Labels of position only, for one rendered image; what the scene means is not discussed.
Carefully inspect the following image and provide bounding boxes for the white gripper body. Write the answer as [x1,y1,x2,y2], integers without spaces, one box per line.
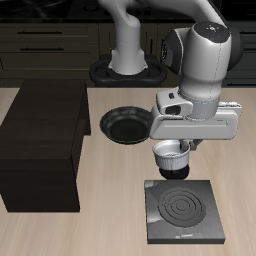
[148,101,243,141]

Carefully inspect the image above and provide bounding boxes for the white fluted ramekin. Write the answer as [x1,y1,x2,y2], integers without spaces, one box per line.
[152,139,191,170]

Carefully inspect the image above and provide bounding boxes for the dark grey stove plate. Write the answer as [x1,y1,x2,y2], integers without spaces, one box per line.
[143,179,226,245]

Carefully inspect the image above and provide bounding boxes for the black bowl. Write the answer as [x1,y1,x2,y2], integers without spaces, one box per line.
[99,105,152,145]

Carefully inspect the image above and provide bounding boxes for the dark wooden cabinet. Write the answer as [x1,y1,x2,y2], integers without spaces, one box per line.
[0,78,92,213]

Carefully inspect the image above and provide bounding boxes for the dark kitchen cupboards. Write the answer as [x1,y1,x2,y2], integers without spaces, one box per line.
[0,0,256,88]

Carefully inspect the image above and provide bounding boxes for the flat black base plate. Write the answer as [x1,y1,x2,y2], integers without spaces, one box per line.
[88,53,168,84]

